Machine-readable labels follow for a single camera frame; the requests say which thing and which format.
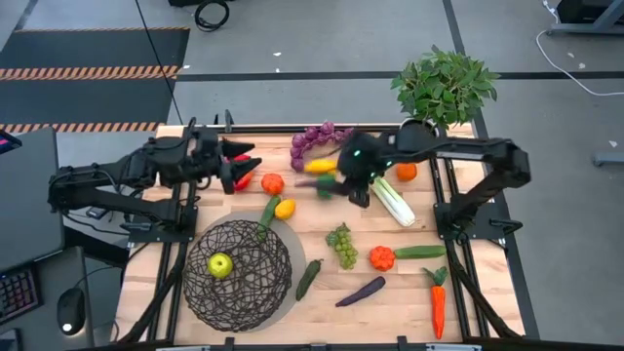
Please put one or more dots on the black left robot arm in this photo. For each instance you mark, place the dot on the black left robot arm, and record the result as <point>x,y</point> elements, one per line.
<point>146,163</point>

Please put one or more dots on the pale green celery stalk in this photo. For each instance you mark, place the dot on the pale green celery stalk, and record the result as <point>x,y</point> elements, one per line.
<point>392,200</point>

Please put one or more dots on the dark monitor with pink screen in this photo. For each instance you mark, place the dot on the dark monitor with pink screen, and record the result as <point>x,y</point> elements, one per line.
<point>7,142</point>

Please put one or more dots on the potted tree in white pot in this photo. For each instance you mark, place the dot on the potted tree in white pot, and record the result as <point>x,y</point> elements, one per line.
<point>446,88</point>

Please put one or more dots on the round grey placemat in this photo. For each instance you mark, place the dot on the round grey placemat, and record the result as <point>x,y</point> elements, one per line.
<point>295,258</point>

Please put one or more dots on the black aluminium table frame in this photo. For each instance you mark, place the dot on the black aluminium table frame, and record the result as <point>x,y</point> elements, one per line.
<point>273,129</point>

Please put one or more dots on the orange carrot with green top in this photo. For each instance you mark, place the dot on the orange carrot with green top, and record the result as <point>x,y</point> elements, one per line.
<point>438,307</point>

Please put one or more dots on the green cucumber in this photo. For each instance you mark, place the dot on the green cucumber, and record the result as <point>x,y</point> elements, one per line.
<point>269,214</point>
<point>420,252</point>

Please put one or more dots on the black hazard-striped floor mat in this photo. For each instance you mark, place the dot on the black hazard-striped floor mat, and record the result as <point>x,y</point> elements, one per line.
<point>97,97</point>

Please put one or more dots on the black computer mouse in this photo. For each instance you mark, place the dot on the black computer mouse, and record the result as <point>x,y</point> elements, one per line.
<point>70,309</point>

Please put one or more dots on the grey desk foot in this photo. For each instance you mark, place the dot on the grey desk foot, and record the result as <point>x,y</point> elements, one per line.
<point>609,158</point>

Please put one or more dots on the black power adapter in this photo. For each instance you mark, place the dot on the black power adapter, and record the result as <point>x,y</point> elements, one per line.
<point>97,212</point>

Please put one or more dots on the black keyboard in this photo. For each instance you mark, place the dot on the black keyboard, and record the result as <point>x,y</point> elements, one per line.
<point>17,292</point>

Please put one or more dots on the orange bell pepper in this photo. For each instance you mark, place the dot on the orange bell pepper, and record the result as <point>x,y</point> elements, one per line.
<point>381,258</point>

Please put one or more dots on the purple eggplant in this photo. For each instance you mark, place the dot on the purple eggplant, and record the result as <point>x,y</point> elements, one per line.
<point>361,291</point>

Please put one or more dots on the red mango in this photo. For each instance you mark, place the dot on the red mango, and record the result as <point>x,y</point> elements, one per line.
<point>245,181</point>

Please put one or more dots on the yellow lemon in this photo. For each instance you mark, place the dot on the yellow lemon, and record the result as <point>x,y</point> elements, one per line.
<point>285,208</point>

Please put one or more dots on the orange fruit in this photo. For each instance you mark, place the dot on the orange fruit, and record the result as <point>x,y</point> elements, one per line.
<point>406,171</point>

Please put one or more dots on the pink peach fruit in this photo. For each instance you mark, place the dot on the pink peach fruit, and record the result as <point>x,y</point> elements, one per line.
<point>272,183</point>

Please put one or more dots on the dark grey desk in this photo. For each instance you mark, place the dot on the dark grey desk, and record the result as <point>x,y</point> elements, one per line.
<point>29,195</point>

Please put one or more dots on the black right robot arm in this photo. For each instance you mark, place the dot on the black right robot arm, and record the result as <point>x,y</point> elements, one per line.
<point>468,146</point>

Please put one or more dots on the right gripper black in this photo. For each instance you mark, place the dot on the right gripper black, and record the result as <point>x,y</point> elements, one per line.
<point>363,158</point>

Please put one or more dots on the yellow-green apple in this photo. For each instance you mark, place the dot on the yellow-green apple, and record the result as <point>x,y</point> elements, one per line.
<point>220,265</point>

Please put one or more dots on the green grape bunch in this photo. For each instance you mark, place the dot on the green grape bunch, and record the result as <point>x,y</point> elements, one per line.
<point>343,246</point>

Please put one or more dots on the yellow mango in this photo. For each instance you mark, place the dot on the yellow mango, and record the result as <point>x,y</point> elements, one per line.
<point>320,166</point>

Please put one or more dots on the purple grape bunch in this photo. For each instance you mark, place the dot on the purple grape bunch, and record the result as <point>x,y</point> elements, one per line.
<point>312,134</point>

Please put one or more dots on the grey desk leg frame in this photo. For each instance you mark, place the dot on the grey desk leg frame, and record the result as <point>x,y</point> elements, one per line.
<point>585,17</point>

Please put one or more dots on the dark green chili pepper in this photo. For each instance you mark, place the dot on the dark green chili pepper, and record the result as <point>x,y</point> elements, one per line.
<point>308,279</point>

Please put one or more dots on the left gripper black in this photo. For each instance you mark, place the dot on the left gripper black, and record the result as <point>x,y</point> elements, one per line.
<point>207,156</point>

